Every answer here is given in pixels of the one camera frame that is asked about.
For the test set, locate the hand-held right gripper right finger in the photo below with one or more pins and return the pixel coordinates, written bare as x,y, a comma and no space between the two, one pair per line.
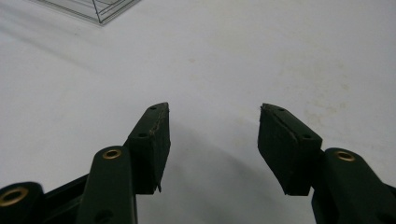
289,149

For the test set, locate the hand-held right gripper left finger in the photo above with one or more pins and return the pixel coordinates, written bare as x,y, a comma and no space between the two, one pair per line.
146,149

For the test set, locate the clear plastic box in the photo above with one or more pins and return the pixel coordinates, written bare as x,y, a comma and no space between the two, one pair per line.
90,9

